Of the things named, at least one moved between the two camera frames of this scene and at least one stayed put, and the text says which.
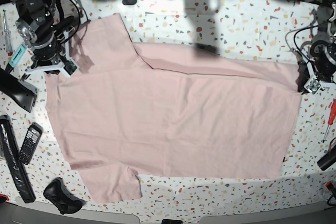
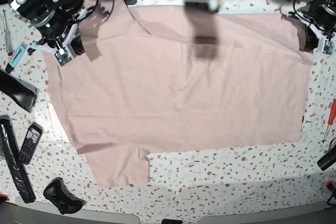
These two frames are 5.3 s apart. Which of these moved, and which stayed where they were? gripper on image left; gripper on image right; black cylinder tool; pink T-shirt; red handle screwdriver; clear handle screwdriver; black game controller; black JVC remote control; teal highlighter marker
Moved: pink T-shirt; gripper on image left; gripper on image right
Stayed: clear handle screwdriver; black game controller; teal highlighter marker; red handle screwdriver; black cylinder tool; black JVC remote control
